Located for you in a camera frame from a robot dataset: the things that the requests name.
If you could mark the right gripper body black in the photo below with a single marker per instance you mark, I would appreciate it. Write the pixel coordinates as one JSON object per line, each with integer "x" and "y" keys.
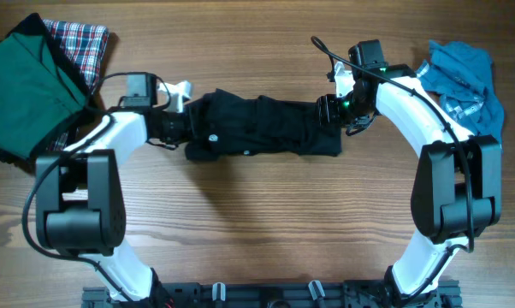
{"x": 332, "y": 109}

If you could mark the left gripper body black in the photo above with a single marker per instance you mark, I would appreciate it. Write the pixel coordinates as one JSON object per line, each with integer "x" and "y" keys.
{"x": 184, "y": 124}

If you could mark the black shirt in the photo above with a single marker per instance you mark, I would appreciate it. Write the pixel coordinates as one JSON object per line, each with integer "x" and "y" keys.
{"x": 226, "y": 124}

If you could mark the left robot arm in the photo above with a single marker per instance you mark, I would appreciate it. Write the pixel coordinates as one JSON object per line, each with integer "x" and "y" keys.
{"x": 75, "y": 211}

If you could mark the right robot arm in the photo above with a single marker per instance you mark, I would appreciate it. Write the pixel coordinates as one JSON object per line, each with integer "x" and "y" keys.
{"x": 456, "y": 193}

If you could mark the plaid red blue shirt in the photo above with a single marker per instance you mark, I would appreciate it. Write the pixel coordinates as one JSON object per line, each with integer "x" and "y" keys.
{"x": 81, "y": 50}

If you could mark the blue denim cloth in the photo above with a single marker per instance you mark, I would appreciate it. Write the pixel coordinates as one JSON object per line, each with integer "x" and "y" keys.
{"x": 462, "y": 77}

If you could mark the green folded cloth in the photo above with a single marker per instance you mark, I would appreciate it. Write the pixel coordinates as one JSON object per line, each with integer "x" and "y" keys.
{"x": 33, "y": 101}

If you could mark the black folded garment under green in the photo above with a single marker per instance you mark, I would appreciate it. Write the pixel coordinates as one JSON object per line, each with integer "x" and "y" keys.
{"x": 33, "y": 25}

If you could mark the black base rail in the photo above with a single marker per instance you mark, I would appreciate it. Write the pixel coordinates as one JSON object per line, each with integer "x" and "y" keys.
{"x": 359, "y": 293}

